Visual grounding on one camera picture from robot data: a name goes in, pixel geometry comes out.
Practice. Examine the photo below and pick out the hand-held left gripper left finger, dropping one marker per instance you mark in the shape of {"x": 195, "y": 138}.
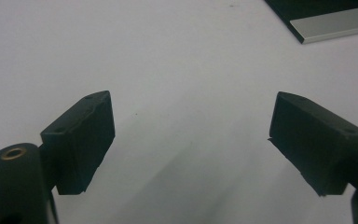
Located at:
{"x": 80, "y": 140}

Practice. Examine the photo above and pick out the black square box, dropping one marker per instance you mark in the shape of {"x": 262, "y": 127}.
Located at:
{"x": 332, "y": 25}

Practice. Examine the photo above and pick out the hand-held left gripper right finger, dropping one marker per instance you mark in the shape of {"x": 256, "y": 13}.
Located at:
{"x": 313, "y": 140}

